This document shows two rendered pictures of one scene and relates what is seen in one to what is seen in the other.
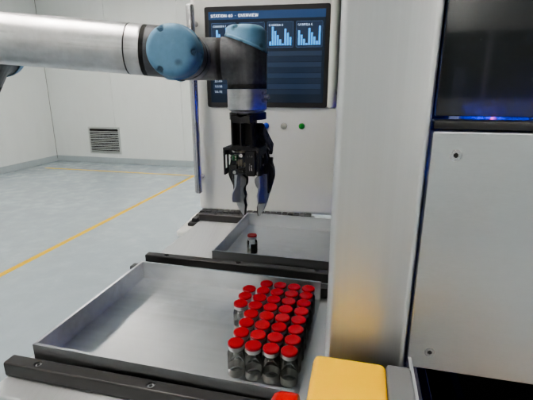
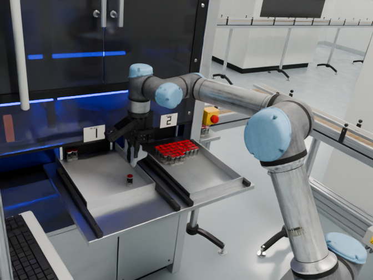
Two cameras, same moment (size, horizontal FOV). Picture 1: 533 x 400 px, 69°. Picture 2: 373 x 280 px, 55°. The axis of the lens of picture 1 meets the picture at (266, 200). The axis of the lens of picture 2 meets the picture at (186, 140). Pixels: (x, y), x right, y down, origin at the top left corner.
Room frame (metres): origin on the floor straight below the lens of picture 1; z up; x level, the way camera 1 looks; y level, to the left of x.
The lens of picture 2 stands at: (1.53, 0.85, 1.66)
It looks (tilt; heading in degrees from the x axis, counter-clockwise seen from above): 27 degrees down; 218
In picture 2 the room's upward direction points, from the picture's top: 8 degrees clockwise
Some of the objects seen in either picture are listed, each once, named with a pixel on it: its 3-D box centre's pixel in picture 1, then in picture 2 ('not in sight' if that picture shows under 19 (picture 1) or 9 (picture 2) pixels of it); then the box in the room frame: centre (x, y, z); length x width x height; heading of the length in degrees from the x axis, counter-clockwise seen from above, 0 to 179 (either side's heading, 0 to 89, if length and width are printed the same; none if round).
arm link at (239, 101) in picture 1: (248, 101); (138, 104); (0.77, 0.03, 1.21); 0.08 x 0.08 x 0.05
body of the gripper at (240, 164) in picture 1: (247, 144); (139, 126); (0.77, 0.04, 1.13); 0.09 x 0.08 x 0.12; 166
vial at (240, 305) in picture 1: (240, 316); (181, 158); (0.51, 0.04, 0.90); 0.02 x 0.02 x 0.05
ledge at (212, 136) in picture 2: not in sight; (202, 134); (0.20, -0.10, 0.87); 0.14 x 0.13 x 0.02; 77
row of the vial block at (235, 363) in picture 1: (253, 322); (180, 155); (0.50, 0.02, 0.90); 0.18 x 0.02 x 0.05; 166
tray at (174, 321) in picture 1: (197, 318); (192, 166); (0.52, 0.10, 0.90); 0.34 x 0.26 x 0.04; 76
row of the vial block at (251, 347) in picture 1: (268, 325); (177, 153); (0.49, 0.00, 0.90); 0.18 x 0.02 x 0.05; 166
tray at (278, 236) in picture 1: (304, 242); (103, 171); (0.82, -0.08, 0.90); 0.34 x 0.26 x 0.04; 77
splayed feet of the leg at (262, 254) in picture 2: not in sight; (286, 235); (-0.42, 0.27, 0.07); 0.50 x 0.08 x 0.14; 167
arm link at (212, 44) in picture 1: (190, 58); (166, 91); (0.75, 0.14, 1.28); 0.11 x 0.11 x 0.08; 1
